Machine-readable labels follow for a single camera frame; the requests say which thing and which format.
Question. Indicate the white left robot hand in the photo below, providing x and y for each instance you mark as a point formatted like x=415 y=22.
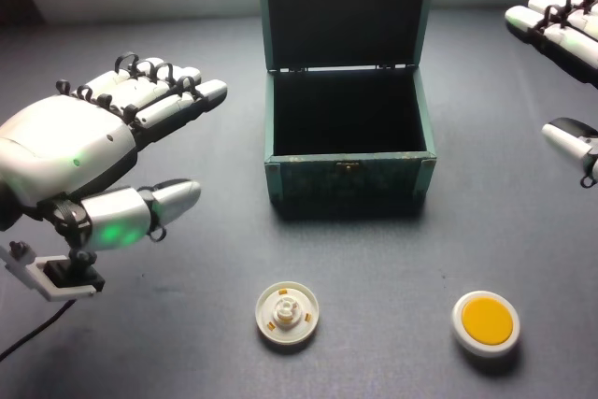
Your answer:
x=56 y=137

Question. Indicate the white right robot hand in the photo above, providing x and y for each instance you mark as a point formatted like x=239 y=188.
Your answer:
x=560 y=20

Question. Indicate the green wooden chest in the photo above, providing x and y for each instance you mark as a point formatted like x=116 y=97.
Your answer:
x=348 y=184

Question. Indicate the grey table cloth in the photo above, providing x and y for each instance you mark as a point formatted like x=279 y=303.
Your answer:
x=187 y=324

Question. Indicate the white round disc base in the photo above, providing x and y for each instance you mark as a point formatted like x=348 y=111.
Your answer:
x=287 y=313

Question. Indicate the white button with yellow top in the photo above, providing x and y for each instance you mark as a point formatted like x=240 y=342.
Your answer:
x=485 y=323

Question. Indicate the white bracket with black camera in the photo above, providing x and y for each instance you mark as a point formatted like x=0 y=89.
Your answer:
x=51 y=277

